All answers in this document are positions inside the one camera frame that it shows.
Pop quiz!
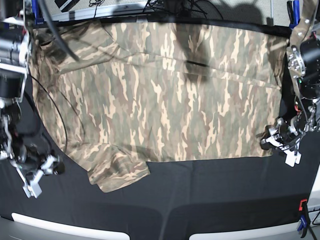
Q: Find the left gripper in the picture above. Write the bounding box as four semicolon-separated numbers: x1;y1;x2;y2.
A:
260;117;312;166

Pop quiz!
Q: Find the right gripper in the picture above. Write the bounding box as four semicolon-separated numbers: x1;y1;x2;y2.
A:
7;136;66;199

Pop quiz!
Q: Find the camouflage t-shirt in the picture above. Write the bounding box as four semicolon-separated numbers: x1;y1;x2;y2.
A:
29;20;289;193

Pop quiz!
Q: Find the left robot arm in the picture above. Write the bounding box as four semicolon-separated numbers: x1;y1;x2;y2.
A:
260;0;320;167

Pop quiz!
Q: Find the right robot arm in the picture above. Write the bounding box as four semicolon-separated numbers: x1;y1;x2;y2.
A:
0;0;65;199

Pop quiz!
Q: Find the front right orange clamp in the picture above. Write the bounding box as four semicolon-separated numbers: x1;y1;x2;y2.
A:
298;198;308;211

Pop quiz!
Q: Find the right rear blue clamp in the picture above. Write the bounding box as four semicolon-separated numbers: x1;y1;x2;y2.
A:
286;0;301;31

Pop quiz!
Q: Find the left rear blue clamp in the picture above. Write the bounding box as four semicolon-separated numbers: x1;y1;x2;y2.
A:
31;0;45;25

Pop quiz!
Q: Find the black cable loop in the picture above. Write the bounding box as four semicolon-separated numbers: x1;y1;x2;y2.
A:
37;0;81;63

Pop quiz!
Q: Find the aluminium frame rail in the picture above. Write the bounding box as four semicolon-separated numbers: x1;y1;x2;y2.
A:
45;0;173;22

